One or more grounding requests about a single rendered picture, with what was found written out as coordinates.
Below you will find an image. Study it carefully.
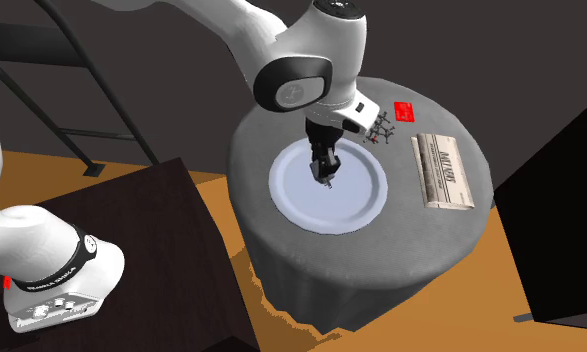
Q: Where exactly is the dark molecule model figure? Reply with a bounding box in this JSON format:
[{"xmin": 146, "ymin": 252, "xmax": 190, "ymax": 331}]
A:
[{"xmin": 363, "ymin": 110, "xmax": 398, "ymax": 146}]

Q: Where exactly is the white round plate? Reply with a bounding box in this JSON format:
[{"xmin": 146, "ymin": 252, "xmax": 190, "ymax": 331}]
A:
[{"xmin": 267, "ymin": 136, "xmax": 390, "ymax": 236}]

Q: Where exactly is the red flat card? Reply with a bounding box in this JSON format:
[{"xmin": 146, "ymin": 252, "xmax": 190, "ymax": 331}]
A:
[{"xmin": 393, "ymin": 100, "xmax": 418, "ymax": 125}]

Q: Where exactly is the beige printed box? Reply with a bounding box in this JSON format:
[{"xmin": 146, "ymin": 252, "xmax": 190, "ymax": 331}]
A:
[{"xmin": 409, "ymin": 131, "xmax": 476, "ymax": 212}]

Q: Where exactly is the round table with grey cloth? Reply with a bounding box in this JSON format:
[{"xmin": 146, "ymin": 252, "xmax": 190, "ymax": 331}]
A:
[{"xmin": 226, "ymin": 76, "xmax": 496, "ymax": 336}]

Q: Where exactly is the black cabinet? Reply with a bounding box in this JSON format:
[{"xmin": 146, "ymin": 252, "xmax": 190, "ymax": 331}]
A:
[{"xmin": 492, "ymin": 98, "xmax": 587, "ymax": 334}]

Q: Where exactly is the black metal frame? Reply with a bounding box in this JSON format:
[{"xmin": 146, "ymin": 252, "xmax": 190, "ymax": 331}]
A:
[{"xmin": 0, "ymin": 0, "xmax": 161, "ymax": 178}]

